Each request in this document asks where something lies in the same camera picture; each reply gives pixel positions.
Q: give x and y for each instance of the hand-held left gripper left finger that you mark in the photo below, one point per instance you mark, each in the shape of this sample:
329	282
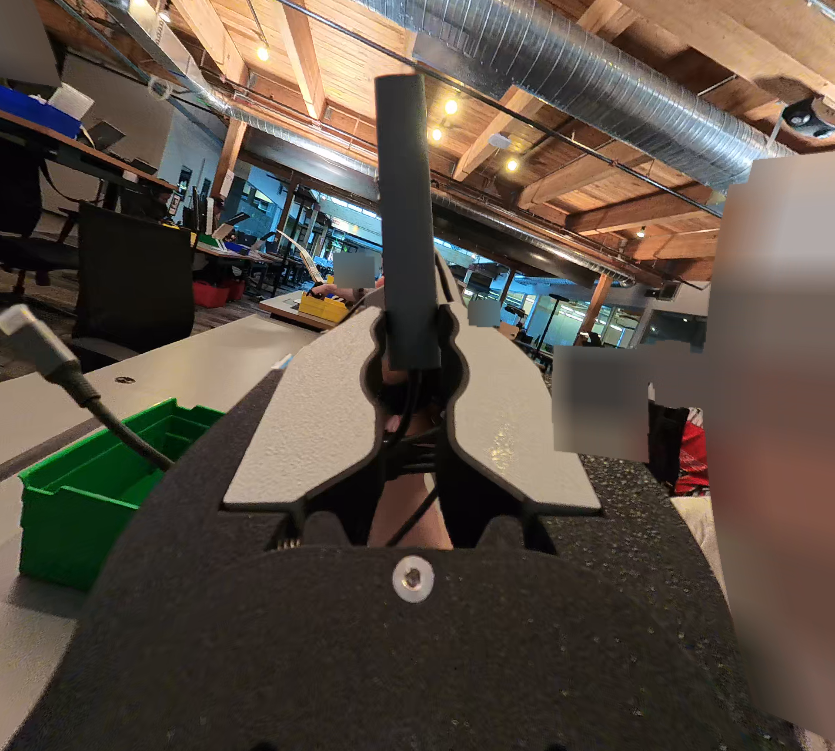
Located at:
306	411

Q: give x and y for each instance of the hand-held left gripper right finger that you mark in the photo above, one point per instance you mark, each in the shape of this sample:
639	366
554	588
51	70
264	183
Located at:
515	418

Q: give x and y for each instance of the dark grey usb hub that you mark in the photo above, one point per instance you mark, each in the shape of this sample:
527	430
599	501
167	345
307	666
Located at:
406	209

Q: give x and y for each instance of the green plastic bin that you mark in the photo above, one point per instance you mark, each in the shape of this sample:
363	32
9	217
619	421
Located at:
78	503

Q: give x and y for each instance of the person's right forearm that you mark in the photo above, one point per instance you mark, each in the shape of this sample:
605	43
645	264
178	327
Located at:
411	516

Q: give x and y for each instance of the yellow plastic bin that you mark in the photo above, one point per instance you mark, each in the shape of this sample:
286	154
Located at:
323	307

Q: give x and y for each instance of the red storage bins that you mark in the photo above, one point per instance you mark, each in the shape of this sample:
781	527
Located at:
212	294

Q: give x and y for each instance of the red patterned bag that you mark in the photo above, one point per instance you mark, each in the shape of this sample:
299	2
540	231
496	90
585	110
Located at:
693	457

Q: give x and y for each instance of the black office chair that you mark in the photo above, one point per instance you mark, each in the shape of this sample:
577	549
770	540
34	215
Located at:
19	196
130	281

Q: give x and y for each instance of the wooden desk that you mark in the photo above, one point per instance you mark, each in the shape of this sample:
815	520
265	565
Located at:
65	147

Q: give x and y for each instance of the blue plastic bin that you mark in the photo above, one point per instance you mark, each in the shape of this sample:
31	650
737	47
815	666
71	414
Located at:
32	111

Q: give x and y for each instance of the thin silver ventilation duct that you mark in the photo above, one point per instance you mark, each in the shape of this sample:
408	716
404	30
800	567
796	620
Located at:
287	141

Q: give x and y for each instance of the large silver ventilation duct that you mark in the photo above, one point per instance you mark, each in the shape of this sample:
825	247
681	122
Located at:
522	33

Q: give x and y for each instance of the black ceiling camera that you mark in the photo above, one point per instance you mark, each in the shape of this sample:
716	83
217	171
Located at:
805	114

